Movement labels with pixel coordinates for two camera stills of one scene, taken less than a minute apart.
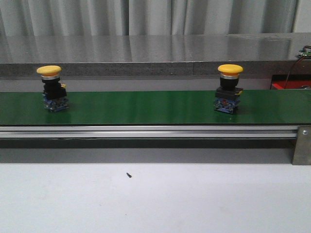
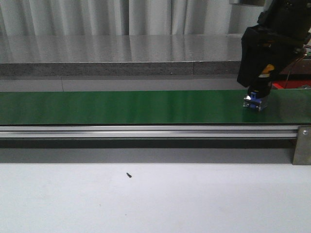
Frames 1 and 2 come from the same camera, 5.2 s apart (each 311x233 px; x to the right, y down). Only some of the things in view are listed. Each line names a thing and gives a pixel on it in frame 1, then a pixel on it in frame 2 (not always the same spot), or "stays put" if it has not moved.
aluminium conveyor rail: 147,132 stays put
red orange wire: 293,66 stays put
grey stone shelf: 154,55 stays put
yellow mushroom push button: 54,94 to 259,90
